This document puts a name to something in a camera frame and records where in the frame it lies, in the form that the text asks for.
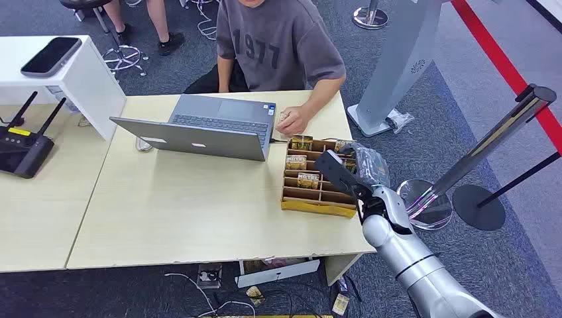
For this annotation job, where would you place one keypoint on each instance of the person's left hand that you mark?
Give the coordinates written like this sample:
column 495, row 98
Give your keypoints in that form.
column 298, row 120

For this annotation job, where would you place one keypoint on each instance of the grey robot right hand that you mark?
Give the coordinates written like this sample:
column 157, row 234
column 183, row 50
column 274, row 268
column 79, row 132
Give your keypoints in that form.
column 373, row 169

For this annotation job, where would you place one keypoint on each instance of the small pale item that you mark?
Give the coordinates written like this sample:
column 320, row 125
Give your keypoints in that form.
column 283, row 117

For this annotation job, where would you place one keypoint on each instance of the person's right forearm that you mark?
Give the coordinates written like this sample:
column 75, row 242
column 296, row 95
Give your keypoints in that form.
column 224, row 77

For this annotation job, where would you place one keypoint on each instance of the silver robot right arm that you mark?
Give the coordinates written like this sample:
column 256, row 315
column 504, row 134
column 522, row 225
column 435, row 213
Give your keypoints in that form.
column 412, row 259

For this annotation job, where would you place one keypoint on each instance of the person's left forearm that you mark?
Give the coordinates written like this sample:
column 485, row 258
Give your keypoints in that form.
column 322, row 94

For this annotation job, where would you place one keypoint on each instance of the wooden card holder box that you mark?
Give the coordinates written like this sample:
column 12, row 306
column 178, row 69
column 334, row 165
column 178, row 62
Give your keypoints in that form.
column 307, row 202

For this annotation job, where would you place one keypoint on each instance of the person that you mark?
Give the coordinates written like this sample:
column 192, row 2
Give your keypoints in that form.
column 281, row 44
column 156, row 22

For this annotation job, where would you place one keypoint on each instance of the clear plastic bag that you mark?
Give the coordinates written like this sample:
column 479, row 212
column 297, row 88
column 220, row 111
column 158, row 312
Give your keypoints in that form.
column 399, row 119

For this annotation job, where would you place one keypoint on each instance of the grey laptop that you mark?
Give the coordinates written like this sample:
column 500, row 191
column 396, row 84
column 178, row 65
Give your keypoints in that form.
column 210, row 140

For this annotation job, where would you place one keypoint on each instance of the silver kiosk stand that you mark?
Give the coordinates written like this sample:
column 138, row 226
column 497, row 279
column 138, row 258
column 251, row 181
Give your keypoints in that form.
column 399, row 61

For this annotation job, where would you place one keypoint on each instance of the chrome stanchion base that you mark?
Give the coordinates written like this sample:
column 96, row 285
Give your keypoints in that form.
column 370, row 17

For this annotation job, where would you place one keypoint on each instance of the black stool with chrome base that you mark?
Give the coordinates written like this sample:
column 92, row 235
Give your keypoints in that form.
column 123, row 57

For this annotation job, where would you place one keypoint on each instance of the white cabinet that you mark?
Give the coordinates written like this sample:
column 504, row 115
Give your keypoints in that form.
column 88, row 83

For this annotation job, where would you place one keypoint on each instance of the black smartphone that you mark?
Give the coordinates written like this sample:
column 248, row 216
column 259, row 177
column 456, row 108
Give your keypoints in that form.
column 51, row 56

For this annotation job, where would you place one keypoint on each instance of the black router with antennas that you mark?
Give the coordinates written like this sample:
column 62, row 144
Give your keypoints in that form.
column 22, row 151

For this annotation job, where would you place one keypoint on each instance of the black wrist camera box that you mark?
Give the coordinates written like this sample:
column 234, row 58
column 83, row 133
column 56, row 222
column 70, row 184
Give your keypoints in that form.
column 333, row 171

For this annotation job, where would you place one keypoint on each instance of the chrome stanchion post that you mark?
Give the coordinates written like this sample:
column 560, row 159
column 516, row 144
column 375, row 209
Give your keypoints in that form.
column 483, row 147

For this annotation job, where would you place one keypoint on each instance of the black stanchion post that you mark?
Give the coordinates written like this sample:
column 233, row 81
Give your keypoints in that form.
column 478, row 208

